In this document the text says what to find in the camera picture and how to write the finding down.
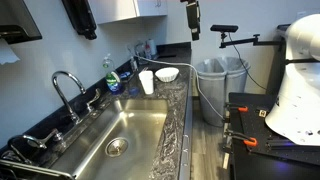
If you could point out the white paper towel sheet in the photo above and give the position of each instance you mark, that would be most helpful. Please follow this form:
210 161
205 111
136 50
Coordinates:
7 53

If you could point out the white coffee filter stack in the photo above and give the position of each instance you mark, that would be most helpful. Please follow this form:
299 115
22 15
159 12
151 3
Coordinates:
167 75

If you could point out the white paper cup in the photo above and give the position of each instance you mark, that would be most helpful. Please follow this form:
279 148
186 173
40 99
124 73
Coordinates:
146 83

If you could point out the steel sink drain strainer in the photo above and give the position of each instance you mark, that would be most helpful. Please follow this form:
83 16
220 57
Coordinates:
116 147

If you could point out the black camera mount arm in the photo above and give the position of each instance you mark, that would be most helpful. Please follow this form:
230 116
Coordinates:
243 41

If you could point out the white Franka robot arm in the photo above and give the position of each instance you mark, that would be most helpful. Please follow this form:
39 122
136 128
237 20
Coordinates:
296 100

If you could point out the white plastic bottle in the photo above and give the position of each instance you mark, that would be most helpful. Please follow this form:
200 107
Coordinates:
151 47

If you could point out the tall chrome gooseneck faucet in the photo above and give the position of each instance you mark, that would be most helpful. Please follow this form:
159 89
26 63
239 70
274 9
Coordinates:
63 95

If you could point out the black stereo camera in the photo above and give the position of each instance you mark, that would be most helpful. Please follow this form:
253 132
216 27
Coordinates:
224 28

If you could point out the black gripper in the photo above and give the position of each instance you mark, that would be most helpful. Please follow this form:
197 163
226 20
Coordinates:
193 16

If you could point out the black robot table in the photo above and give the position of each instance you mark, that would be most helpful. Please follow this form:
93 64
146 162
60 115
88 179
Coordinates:
253 170

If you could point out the black orange bar clamp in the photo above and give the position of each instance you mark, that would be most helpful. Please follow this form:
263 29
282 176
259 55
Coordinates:
248 141
238 108

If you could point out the grey trash can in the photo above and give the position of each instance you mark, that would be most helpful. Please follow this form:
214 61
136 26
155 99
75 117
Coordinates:
211 93
237 78

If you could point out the white upper cabinet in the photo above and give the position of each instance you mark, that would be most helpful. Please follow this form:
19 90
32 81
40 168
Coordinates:
123 10

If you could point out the clear dish soap bottle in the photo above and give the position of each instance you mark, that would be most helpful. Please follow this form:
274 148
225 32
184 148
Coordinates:
112 81

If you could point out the black dish rack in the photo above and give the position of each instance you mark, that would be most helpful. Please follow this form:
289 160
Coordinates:
10 171

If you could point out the small chrome side faucet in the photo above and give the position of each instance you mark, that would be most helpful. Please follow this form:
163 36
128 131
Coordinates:
38 142

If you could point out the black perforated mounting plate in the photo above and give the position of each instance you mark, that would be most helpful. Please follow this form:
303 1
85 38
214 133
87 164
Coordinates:
256 130

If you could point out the paper towel dispenser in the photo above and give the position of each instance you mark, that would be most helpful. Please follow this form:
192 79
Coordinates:
16 20

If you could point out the black wall soap dispenser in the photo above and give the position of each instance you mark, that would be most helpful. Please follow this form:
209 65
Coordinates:
81 18

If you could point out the stainless steel sink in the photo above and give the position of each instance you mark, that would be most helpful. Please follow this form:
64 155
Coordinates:
133 133

